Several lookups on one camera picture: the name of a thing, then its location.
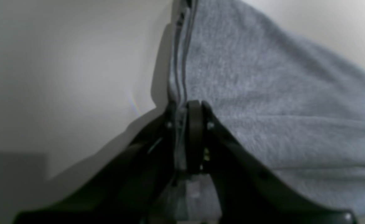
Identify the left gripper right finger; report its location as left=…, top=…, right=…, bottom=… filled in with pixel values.
left=185, top=100, right=357, bottom=224

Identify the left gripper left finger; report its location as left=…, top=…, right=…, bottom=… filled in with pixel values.
left=14, top=102, right=176, bottom=224

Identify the grey T-shirt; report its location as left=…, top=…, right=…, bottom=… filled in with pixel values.
left=153, top=0, right=365, bottom=224

